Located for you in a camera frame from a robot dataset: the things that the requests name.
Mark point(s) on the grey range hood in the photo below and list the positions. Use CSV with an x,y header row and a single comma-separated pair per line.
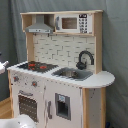
x,y
39,26

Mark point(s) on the right red stove knob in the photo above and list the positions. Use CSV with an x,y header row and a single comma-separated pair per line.
x,y
34,83

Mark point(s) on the black toy faucet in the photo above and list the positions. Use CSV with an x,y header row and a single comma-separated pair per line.
x,y
82,64

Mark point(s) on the left red stove knob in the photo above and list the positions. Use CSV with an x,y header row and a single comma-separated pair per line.
x,y
16,78

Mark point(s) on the grey toy sink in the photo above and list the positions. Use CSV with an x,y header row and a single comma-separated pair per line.
x,y
72,74

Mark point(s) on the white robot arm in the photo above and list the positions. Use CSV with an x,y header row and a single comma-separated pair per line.
x,y
2,66

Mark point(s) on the white cupboard door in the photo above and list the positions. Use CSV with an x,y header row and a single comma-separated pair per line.
x,y
63,105

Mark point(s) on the wooden toy kitchen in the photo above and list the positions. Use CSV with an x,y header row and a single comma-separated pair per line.
x,y
62,50

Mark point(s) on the toy oven door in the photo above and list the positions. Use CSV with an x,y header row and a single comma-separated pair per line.
x,y
27,104

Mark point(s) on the black toy stovetop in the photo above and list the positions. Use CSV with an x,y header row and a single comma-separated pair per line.
x,y
37,66

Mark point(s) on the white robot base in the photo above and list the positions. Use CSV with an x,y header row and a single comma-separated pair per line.
x,y
22,121

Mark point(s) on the toy microwave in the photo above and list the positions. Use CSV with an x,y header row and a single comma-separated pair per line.
x,y
74,23

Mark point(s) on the red stove knob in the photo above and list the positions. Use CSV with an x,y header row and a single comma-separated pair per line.
x,y
34,83
16,78

